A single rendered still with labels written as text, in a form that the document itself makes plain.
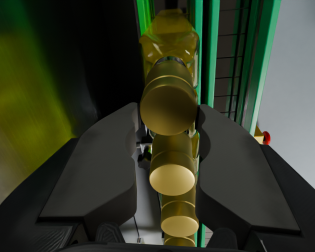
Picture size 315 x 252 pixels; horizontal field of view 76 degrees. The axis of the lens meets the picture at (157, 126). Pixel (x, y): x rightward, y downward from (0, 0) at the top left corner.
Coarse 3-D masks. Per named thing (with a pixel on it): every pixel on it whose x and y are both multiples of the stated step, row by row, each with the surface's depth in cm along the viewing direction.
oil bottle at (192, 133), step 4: (196, 92) 22; (196, 96) 21; (196, 100) 21; (192, 124) 21; (148, 128) 23; (188, 128) 21; (192, 128) 21; (152, 132) 21; (188, 132) 21; (192, 132) 21; (196, 132) 22; (152, 136) 22; (192, 136) 22
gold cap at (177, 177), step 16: (160, 144) 16; (176, 144) 16; (160, 160) 14; (176, 160) 14; (192, 160) 16; (160, 176) 14; (176, 176) 14; (192, 176) 14; (160, 192) 15; (176, 192) 15
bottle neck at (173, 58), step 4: (164, 56) 16; (168, 56) 16; (172, 56) 16; (160, 60) 16; (164, 60) 16; (168, 60) 15; (172, 60) 16; (176, 60) 16; (180, 60) 16; (184, 64) 17
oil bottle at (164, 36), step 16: (160, 16) 33; (176, 16) 31; (144, 32) 20; (160, 32) 19; (176, 32) 18; (192, 32) 18; (144, 48) 17; (160, 48) 17; (176, 48) 17; (192, 48) 17; (144, 64) 18; (192, 64) 17; (144, 80) 19
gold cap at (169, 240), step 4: (164, 232) 23; (164, 236) 23; (168, 236) 22; (172, 236) 21; (184, 236) 21; (188, 236) 22; (192, 236) 22; (164, 240) 22; (168, 240) 21; (172, 240) 21; (176, 240) 21; (180, 240) 21; (184, 240) 21; (188, 240) 21; (192, 240) 22; (164, 244) 22; (168, 244) 21; (172, 244) 21; (176, 244) 21; (180, 244) 21; (184, 244) 21; (188, 244) 21; (192, 244) 21
